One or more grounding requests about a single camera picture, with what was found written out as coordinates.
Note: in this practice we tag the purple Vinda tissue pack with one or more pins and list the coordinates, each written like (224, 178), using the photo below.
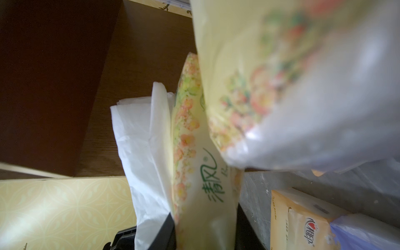
(360, 232)

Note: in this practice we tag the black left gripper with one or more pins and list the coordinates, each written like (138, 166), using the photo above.
(124, 240)

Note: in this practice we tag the wooden shelf unit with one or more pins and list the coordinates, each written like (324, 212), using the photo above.
(64, 64)

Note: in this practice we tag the yellow floral middle tissue pack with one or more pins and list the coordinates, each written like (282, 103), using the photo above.
(300, 85)

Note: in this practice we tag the white floral tissue pack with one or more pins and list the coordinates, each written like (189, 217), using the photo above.
(174, 169)

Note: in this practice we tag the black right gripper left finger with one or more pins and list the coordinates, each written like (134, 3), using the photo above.
(166, 237)

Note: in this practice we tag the orange cream tissue pack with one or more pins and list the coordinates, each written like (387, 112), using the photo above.
(302, 222)

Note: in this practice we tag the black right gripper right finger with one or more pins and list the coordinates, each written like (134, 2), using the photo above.
(245, 237)

